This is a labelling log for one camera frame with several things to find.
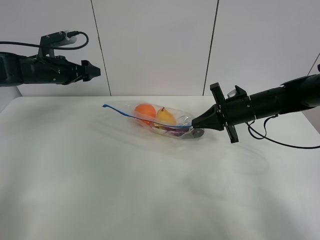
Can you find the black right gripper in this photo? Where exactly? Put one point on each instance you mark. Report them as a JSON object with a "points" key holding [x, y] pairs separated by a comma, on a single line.
{"points": [[226, 113]]}

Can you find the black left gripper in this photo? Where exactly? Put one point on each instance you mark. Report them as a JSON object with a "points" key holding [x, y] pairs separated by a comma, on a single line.
{"points": [[57, 70]]}

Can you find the clear blue-zip plastic bag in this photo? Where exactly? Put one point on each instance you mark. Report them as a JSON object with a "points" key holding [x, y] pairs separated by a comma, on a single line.
{"points": [[184, 119]]}

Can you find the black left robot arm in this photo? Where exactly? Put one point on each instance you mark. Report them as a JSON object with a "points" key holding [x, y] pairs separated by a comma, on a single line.
{"points": [[16, 70]]}

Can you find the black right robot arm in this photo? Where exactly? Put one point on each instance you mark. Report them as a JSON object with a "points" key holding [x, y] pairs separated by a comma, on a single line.
{"points": [[293, 96]]}

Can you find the dark purple object in bag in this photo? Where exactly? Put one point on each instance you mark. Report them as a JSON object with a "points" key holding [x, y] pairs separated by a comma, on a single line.
{"points": [[174, 132]]}

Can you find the yellow pear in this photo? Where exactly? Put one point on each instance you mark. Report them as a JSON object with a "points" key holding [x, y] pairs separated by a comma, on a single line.
{"points": [[165, 117]]}

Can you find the orange fruit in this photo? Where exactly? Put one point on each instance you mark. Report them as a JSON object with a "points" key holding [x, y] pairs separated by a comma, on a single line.
{"points": [[145, 112]]}

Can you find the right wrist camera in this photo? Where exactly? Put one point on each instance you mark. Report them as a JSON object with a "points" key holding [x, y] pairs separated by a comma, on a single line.
{"points": [[237, 92]]}

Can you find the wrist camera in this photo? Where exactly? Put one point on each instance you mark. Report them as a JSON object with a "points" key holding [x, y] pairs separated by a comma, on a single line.
{"points": [[237, 92], [57, 39]]}

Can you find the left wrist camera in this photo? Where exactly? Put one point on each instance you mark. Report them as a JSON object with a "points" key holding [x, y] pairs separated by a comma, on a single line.
{"points": [[57, 39]]}

